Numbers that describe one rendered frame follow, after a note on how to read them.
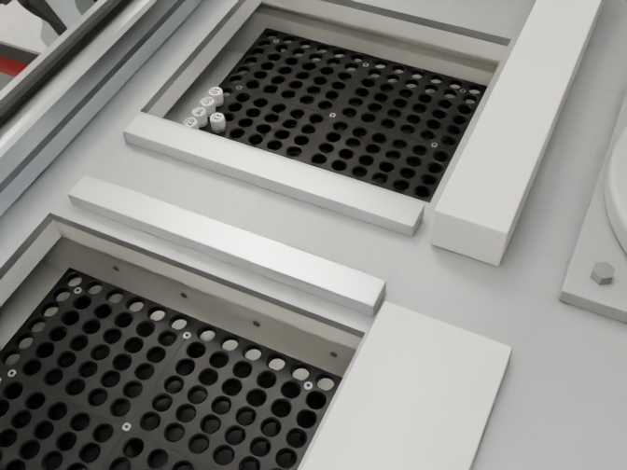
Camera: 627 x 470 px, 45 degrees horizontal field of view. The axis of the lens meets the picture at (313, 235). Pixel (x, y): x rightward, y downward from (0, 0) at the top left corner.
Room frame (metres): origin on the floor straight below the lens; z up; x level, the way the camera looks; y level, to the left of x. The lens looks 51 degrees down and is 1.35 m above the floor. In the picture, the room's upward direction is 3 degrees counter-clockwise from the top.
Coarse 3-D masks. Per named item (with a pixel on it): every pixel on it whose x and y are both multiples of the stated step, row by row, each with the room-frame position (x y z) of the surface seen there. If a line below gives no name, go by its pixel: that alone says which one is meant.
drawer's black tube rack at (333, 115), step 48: (288, 48) 0.58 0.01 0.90; (336, 48) 0.58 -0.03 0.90; (240, 96) 0.53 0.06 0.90; (288, 96) 0.56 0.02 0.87; (336, 96) 0.52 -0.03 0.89; (384, 96) 0.51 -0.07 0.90; (432, 96) 0.51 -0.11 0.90; (480, 96) 0.50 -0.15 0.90; (288, 144) 0.46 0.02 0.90; (336, 144) 0.45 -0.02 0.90; (384, 144) 0.45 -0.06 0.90; (432, 144) 0.45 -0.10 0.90; (432, 192) 0.39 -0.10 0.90
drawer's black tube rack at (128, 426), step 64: (64, 320) 0.30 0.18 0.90; (128, 320) 0.31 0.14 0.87; (192, 320) 0.29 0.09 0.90; (64, 384) 0.24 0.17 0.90; (128, 384) 0.24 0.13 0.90; (192, 384) 0.24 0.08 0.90; (256, 384) 0.24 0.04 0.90; (0, 448) 0.20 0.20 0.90; (64, 448) 0.22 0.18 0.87; (128, 448) 0.21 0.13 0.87; (192, 448) 0.21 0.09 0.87; (256, 448) 0.20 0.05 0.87
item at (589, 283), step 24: (624, 96) 0.43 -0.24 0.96; (624, 120) 0.40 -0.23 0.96; (624, 144) 0.36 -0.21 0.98; (624, 168) 0.34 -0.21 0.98; (600, 192) 0.33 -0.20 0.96; (624, 192) 0.32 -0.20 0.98; (600, 216) 0.31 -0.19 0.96; (624, 216) 0.30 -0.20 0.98; (600, 240) 0.29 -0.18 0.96; (624, 240) 0.29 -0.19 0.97; (576, 264) 0.28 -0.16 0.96; (600, 264) 0.27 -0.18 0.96; (624, 264) 0.27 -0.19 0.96; (576, 288) 0.26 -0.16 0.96; (600, 288) 0.26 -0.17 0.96; (624, 288) 0.26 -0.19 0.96; (600, 312) 0.25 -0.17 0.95; (624, 312) 0.24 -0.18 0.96
